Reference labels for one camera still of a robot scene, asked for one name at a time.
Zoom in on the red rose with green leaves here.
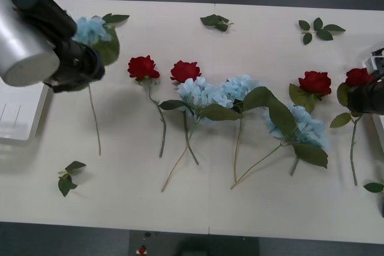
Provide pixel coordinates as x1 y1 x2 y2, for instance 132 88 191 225
289 71 333 176
329 68 380 186

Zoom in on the loose green leaf sprig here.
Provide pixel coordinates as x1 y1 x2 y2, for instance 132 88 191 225
298 17 347 46
200 14 235 32
362 177 384 218
101 13 130 25
58 161 87 198

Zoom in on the dark robot base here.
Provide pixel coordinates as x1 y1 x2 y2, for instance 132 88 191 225
128 228 260 256

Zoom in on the pale blue flower with stem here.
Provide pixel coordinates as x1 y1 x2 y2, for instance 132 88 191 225
221 74 278 182
230 97 331 190
161 76 243 193

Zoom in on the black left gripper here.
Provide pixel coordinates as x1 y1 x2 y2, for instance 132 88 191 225
44 38 106 94

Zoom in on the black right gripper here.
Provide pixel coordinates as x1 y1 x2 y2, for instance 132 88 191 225
347 80 384 116

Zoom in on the pale grey right wrist camera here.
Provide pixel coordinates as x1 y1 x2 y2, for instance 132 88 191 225
364 47 384 76

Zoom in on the red rose with green stem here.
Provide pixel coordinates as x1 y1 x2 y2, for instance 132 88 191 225
158 60 202 166

